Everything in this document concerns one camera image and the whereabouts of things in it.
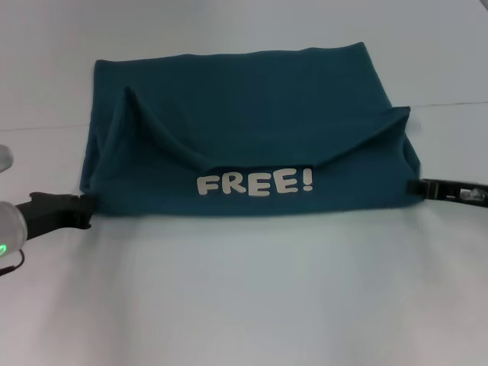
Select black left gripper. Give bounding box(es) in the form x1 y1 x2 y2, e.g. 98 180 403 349
14 191 101 243

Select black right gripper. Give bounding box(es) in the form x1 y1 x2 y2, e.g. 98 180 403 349
406 178 488 209

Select teal blue shirt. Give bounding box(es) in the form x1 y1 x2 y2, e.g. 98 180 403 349
79 41 422 219

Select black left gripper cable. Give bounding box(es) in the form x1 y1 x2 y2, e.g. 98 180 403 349
0 250 26 278

